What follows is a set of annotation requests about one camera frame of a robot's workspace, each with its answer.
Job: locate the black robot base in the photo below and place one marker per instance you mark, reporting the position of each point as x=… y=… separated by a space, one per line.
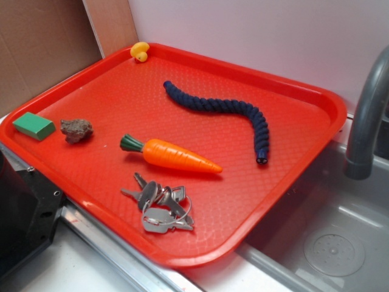
x=30 y=208

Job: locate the red plastic tray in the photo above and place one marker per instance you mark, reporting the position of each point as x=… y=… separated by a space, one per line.
x=121 y=96

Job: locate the orange toy carrot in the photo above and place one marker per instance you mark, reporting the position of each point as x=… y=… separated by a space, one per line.
x=162 y=153

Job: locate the silver key bunch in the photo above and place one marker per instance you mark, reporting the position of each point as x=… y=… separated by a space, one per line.
x=163 y=208

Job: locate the yellow rubber duck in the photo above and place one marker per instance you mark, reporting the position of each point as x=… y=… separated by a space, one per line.
x=139 y=51

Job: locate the brown rock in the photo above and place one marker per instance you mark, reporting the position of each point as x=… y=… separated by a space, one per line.
x=76 y=130

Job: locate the grey toy sink basin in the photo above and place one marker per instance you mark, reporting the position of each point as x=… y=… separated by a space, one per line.
x=327 y=233

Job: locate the green rectangular block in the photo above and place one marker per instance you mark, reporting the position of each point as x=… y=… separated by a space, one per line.
x=34 y=126

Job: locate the grey toy faucet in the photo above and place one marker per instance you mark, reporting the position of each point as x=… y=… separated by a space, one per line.
x=368 y=136

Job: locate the brown cardboard panel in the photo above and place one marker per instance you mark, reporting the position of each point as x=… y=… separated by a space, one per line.
x=45 y=42

